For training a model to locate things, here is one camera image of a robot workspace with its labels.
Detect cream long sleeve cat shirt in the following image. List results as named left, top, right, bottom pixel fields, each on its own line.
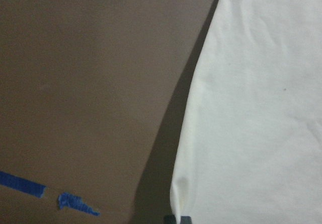
left=170, top=0, right=321, bottom=223

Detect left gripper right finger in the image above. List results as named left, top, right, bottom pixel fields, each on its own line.
left=180, top=216, right=192, bottom=224

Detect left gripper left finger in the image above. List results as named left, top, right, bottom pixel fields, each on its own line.
left=163, top=215, right=176, bottom=224

